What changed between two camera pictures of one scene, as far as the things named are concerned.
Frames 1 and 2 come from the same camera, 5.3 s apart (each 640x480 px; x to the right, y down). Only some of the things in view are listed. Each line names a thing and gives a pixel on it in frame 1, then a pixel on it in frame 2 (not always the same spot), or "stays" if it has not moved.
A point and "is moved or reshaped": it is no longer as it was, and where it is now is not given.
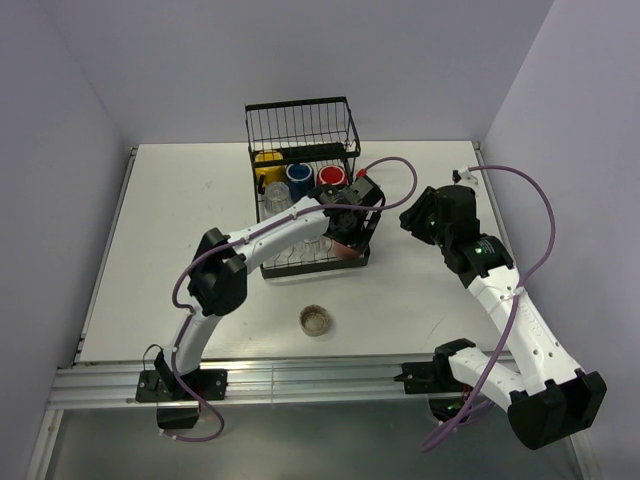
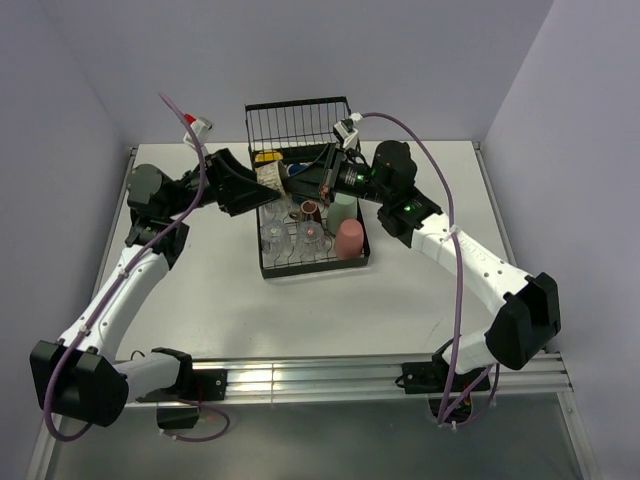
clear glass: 288,257 is moved or reshaped
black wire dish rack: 298,147 stays
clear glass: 277,196 stays
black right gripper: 412,219 -> 307,183
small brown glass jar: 314,320 -> 270,176
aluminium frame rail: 254,381 stays
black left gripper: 359,238 -> 235,193
